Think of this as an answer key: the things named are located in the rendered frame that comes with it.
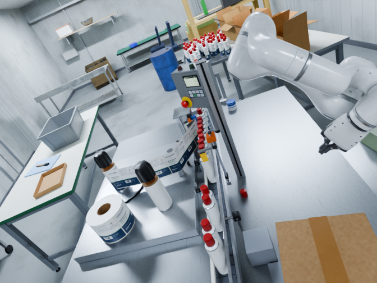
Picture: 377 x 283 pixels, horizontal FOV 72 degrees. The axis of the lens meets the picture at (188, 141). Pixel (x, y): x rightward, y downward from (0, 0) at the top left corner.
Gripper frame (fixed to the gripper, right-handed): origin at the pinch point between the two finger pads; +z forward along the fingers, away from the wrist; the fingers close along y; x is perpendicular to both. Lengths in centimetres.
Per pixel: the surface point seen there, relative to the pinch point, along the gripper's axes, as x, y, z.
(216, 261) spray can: 45, 4, 34
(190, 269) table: 45, 6, 56
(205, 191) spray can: 25.6, 22.8, 34.0
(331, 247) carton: 37.5, -10.9, -2.3
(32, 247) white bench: 70, 106, 216
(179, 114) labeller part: -20, 65, 56
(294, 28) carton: -175, 56, 32
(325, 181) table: -15.2, -16.1, 23.5
